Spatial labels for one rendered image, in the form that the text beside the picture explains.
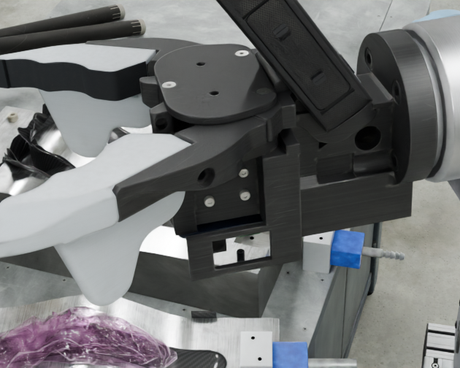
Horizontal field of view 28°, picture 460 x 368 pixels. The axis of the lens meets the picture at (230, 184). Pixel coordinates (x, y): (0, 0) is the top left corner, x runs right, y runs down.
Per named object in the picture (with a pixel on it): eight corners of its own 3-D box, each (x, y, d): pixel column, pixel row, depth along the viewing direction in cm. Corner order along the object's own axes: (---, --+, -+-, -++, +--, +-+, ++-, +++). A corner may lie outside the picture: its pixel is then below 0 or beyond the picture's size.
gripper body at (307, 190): (177, 288, 40) (434, 239, 42) (155, 117, 36) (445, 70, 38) (152, 197, 47) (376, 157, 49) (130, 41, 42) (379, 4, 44)
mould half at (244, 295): (312, 193, 135) (315, 120, 126) (258, 323, 116) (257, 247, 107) (13, 136, 148) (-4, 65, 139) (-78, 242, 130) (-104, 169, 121)
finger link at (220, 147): (147, 237, 33) (296, 137, 39) (142, 202, 33) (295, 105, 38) (64, 195, 36) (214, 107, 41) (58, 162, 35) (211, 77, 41)
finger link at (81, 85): (-10, 160, 48) (147, 189, 44) (-35, 55, 44) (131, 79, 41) (24, 131, 50) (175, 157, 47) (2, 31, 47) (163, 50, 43)
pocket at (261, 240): (280, 242, 119) (280, 221, 117) (269, 270, 116) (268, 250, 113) (247, 235, 121) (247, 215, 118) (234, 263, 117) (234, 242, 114)
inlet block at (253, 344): (353, 361, 107) (355, 331, 104) (356, 396, 104) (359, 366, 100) (242, 361, 108) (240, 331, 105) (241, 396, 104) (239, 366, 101)
